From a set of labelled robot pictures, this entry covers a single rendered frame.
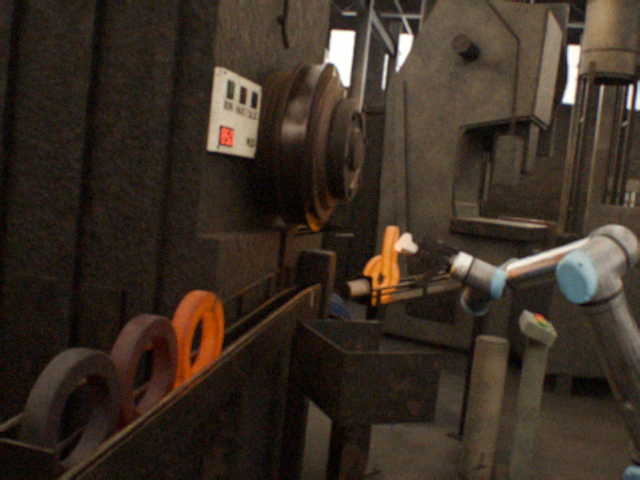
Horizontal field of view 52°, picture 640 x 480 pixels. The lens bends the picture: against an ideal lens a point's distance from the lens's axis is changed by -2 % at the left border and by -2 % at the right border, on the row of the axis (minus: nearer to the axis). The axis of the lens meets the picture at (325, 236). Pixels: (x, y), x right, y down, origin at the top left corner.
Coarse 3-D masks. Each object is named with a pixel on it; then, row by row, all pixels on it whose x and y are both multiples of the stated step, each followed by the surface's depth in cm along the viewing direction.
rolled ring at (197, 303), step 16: (192, 304) 116; (208, 304) 121; (176, 320) 114; (192, 320) 115; (208, 320) 127; (192, 336) 116; (208, 336) 128; (208, 352) 127; (192, 368) 125; (176, 384) 116; (192, 384) 118
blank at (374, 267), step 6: (378, 258) 233; (372, 264) 232; (378, 264) 233; (396, 264) 239; (366, 270) 232; (372, 270) 231; (378, 270) 233; (396, 270) 239; (396, 276) 240; (384, 282) 239; (390, 282) 238; (396, 282) 240
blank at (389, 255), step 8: (392, 232) 206; (384, 240) 205; (392, 240) 204; (384, 248) 204; (392, 248) 204; (384, 256) 204; (392, 256) 204; (384, 264) 205; (392, 264) 206; (384, 272) 208; (392, 272) 210
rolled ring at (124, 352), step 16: (144, 320) 101; (160, 320) 104; (128, 336) 98; (144, 336) 100; (160, 336) 105; (176, 336) 111; (112, 352) 97; (128, 352) 96; (160, 352) 110; (176, 352) 111; (128, 368) 96; (160, 368) 110; (176, 368) 112; (128, 384) 96; (160, 384) 109; (128, 400) 97; (144, 400) 108; (128, 416) 97
